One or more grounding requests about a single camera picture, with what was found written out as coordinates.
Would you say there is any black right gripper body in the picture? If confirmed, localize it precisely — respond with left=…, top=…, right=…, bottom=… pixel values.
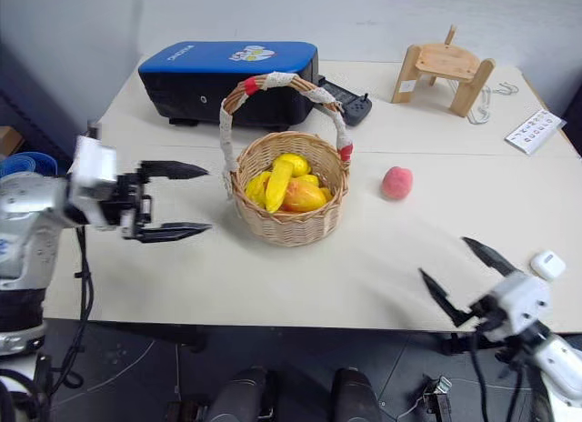
left=467, top=295, right=502, bottom=335

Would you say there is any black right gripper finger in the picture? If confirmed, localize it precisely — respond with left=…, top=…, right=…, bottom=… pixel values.
left=461, top=236, right=525, bottom=279
left=417, top=267, right=474, bottom=328

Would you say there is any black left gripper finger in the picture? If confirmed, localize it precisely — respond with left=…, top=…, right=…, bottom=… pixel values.
left=138, top=159, right=210, bottom=182
left=135, top=221, right=214, bottom=246

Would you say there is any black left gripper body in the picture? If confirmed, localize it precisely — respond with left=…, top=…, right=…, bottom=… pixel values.
left=96, top=163, right=155, bottom=241

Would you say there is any white earbuds case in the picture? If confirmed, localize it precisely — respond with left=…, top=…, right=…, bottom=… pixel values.
left=528, top=249, right=567, bottom=283

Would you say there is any yellow star fruit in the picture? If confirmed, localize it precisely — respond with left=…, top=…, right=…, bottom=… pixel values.
left=245, top=170, right=274, bottom=210

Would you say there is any metal clamp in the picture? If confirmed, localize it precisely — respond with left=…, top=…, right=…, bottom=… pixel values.
left=421, top=375, right=454, bottom=415

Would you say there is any blue and black case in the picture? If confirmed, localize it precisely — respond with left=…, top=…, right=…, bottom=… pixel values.
left=137, top=40, right=320, bottom=133

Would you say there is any yellow banana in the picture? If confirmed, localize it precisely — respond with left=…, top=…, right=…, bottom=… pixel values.
left=264, top=161, right=295, bottom=215

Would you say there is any blue tape roll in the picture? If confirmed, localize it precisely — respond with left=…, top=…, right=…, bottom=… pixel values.
left=0, top=151, right=59, bottom=178

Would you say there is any pink peach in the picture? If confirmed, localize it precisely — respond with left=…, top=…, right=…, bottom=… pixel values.
left=381, top=166, right=415, bottom=202

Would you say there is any yellow lemon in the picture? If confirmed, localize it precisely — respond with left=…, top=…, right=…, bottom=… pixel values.
left=272, top=153, right=313, bottom=177

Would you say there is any orange yellow mango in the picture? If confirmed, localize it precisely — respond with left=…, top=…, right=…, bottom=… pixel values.
left=280, top=179, right=328, bottom=213

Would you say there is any dark rounded shape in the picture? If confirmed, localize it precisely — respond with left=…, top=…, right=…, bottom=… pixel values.
left=205, top=366, right=275, bottom=422
left=330, top=367, right=382, bottom=422

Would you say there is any white printed card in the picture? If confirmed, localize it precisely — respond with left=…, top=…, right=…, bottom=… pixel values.
left=504, top=108, right=566, bottom=156

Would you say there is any brown cardboard box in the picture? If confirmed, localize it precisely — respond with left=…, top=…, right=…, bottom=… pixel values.
left=0, top=126, right=25, bottom=158

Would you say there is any black remote controller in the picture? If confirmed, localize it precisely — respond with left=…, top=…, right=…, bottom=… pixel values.
left=316, top=75, right=374, bottom=128

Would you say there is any wooden stand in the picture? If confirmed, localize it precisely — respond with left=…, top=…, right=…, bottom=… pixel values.
left=390, top=25, right=497, bottom=119

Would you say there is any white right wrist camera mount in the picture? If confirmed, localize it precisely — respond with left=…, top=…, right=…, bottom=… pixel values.
left=480, top=271, right=554, bottom=344

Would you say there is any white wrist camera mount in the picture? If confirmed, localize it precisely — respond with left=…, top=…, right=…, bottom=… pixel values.
left=66, top=135, right=120, bottom=204
left=480, top=271, right=554, bottom=344

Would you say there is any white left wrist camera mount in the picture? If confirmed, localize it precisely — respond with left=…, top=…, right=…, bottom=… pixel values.
left=66, top=135, right=120, bottom=204

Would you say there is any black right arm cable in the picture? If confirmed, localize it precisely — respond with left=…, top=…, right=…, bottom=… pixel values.
left=467, top=333, right=549, bottom=422

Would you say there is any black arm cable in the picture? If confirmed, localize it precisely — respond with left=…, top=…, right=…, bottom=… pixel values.
left=467, top=333, right=549, bottom=422
left=54, top=225, right=95, bottom=389

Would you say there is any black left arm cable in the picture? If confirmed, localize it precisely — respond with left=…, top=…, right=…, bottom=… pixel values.
left=54, top=225, right=95, bottom=389

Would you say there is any wicker basket with handle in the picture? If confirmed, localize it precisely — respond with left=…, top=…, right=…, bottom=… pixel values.
left=219, top=71, right=355, bottom=248

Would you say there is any white cord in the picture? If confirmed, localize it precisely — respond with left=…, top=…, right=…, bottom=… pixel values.
left=465, top=83, right=495, bottom=126

